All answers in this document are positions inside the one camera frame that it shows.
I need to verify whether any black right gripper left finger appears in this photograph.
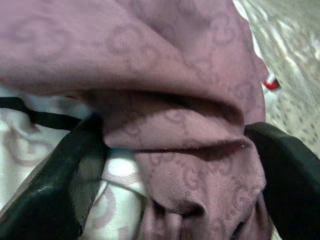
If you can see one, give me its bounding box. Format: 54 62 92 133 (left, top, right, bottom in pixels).
0 114 109 240

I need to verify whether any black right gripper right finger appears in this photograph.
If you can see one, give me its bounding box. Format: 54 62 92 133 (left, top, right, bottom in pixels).
244 122 320 240

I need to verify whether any pink cartoon mouse quilt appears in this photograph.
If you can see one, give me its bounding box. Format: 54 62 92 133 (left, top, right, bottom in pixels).
0 0 282 240

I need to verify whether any beige quilted mattress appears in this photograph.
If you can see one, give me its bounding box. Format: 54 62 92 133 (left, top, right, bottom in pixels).
232 0 320 156

